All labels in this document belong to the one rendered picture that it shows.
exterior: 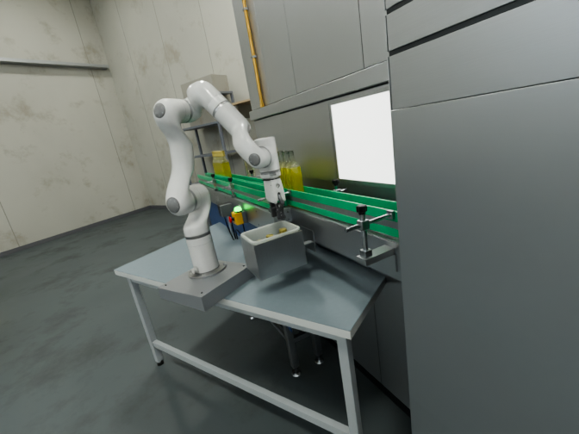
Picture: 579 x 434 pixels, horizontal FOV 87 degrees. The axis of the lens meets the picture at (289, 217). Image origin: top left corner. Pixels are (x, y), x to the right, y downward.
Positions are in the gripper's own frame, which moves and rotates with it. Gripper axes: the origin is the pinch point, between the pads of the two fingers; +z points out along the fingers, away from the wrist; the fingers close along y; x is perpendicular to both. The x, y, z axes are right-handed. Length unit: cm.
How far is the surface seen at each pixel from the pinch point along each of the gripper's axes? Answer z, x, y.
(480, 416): 23, 5, -88
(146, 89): -167, -30, 662
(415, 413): 37, 5, -73
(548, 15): -40, 5, -95
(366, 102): -38, -30, -26
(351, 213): -1.4, -13.8, -31.8
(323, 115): -36.3, -30.0, 0.9
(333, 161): -16.5, -30.0, -2.7
